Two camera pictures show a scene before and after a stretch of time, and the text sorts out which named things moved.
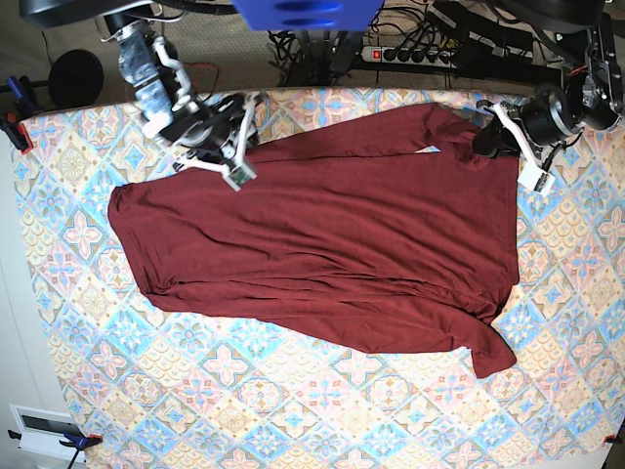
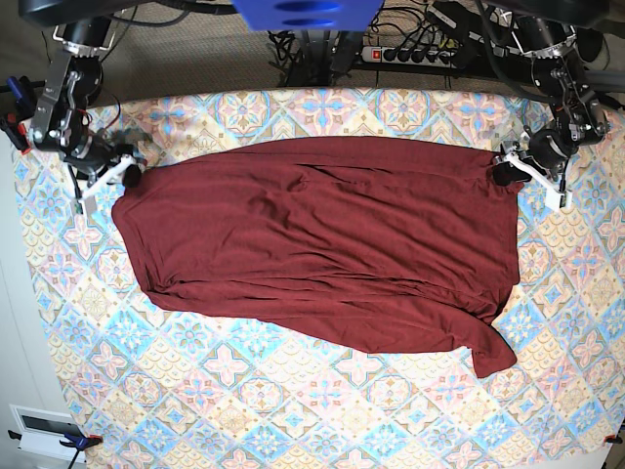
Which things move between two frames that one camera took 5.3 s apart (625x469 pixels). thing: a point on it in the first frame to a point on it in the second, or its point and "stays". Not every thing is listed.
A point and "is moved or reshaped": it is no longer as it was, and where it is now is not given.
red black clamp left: (17, 131) stays
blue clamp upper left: (21, 91) stays
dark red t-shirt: (397, 236) is moved or reshaped
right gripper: (548, 115) to (549, 149)
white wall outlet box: (40, 431) stays
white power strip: (443, 59) stays
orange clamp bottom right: (612, 439) stays
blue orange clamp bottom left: (76, 442) stays
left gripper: (204, 130) to (96, 152)
